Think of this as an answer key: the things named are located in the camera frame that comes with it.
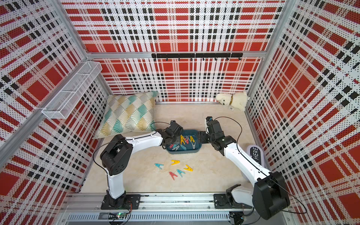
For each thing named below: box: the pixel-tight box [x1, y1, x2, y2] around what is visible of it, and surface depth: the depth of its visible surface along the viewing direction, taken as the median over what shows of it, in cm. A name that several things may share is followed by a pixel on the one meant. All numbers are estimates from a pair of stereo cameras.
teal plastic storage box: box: [165, 129, 203, 155], surface depth 95 cm
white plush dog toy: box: [215, 90, 250, 112], surface depth 117 cm
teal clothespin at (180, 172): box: [176, 169, 187, 178], surface depth 86 cm
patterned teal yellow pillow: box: [93, 90, 159, 139], surface depth 95 cm
